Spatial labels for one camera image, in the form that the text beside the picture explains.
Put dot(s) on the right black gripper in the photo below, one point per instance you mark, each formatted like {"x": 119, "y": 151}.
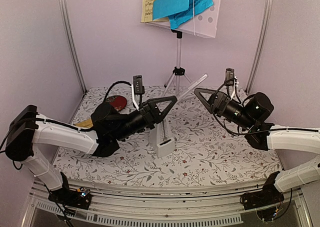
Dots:
{"x": 218, "y": 102}

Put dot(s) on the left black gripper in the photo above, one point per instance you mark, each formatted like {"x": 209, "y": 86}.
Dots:
{"x": 151, "y": 113}

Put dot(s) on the clear metronome cover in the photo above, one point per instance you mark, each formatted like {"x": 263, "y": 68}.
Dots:
{"x": 181, "y": 95}

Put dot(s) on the silver tripod music stand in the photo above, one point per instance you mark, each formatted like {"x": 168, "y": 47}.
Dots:
{"x": 203, "y": 25}

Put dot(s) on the white metronome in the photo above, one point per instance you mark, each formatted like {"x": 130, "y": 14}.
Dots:
{"x": 161, "y": 139}

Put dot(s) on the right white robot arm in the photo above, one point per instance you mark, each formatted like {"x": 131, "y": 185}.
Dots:
{"x": 264, "y": 136}

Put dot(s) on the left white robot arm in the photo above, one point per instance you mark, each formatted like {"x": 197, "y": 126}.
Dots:
{"x": 30, "y": 128}

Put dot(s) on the red floral plate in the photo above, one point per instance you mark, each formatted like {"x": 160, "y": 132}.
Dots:
{"x": 118, "y": 102}

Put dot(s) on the woven bamboo tray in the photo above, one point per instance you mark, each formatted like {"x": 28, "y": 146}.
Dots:
{"x": 85, "y": 124}

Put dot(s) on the blue paper sheet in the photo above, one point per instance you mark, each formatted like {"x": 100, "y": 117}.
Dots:
{"x": 179, "y": 12}

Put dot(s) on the yellow sheet music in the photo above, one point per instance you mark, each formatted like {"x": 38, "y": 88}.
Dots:
{"x": 147, "y": 4}

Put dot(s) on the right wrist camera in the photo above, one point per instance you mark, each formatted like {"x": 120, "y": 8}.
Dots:
{"x": 231, "y": 83}

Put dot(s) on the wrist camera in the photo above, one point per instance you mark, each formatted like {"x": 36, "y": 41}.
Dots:
{"x": 231, "y": 83}
{"x": 137, "y": 91}

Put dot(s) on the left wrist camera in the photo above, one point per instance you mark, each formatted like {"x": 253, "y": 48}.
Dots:
{"x": 137, "y": 91}

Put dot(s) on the right aluminium frame post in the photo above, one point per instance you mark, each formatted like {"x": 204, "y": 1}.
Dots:
{"x": 260, "y": 45}

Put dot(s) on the aluminium frame post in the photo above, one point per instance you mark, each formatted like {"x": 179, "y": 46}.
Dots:
{"x": 260, "y": 45}
{"x": 71, "y": 44}

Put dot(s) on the front aluminium rail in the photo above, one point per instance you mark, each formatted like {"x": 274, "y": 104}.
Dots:
{"x": 194, "y": 206}

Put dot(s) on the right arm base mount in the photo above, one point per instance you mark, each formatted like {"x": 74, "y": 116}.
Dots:
{"x": 269, "y": 195}

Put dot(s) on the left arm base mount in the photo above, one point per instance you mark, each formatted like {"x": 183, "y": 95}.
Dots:
{"x": 79, "y": 198}

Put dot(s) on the left aluminium frame post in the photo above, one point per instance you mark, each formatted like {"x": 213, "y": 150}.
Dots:
{"x": 71, "y": 44}

